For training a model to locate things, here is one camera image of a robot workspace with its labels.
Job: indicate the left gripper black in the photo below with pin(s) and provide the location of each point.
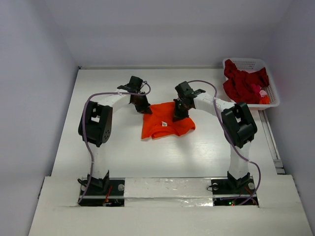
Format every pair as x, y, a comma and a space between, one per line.
144, 108

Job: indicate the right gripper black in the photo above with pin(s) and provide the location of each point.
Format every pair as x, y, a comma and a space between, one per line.
182, 108

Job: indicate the orange t shirt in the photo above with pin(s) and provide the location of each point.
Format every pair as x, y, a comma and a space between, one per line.
160, 123

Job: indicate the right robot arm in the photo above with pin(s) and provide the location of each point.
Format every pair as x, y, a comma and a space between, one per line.
235, 119

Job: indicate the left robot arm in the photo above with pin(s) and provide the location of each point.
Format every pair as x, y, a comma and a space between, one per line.
96, 120

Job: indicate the dark red t shirt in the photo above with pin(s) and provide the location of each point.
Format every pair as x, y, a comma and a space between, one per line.
238, 84

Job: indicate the white plastic basket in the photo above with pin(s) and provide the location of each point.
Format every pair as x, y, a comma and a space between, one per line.
253, 65

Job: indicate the pink garment in basket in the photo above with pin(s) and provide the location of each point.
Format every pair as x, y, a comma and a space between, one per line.
258, 90

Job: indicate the small orange garment in basket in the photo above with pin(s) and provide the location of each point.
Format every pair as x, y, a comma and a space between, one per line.
264, 100

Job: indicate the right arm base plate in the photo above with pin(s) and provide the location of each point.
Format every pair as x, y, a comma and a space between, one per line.
225, 194

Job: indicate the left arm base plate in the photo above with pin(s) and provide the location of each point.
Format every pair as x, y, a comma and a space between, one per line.
109, 193

